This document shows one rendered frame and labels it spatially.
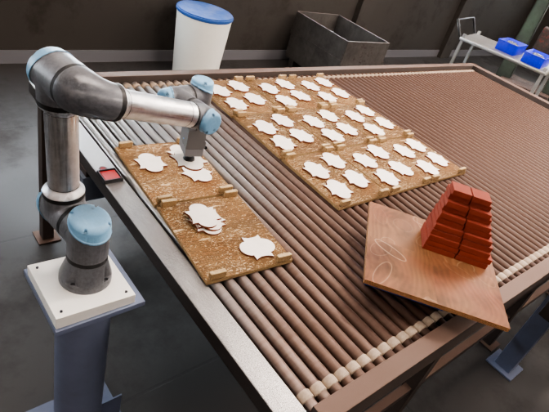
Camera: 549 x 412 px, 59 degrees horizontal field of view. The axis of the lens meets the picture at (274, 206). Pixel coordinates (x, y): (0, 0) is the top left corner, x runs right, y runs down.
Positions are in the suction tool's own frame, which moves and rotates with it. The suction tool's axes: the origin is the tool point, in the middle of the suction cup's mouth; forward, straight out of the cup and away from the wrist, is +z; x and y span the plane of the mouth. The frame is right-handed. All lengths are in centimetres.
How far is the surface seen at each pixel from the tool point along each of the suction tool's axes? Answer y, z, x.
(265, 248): -29.5, 17.5, -24.0
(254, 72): 133, 17, -80
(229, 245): -25.7, 18.4, -11.7
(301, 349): -71, 20, -20
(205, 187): 9.3, 18.4, -12.4
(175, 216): -8.2, 18.4, 4.0
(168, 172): 20.4, 18.4, 0.2
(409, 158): 35, 18, -138
